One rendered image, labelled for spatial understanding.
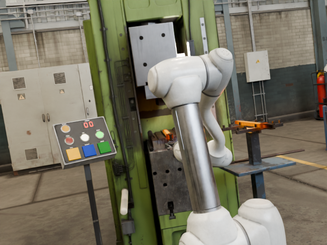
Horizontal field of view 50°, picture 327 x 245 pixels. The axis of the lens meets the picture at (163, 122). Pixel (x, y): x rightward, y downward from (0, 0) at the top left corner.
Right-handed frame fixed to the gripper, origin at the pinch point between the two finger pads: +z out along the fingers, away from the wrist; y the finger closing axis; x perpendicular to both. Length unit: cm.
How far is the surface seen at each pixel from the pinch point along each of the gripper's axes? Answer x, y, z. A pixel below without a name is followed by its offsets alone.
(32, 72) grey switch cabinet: 100, -212, 529
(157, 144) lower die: -5.1, -8.9, 35.2
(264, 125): 3, 53, -3
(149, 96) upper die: 28.7, -9.9, 35.3
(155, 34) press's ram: 69, 0, 35
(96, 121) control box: 17, -47, 29
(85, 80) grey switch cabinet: 72, -112, 549
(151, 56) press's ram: 56, -5, 35
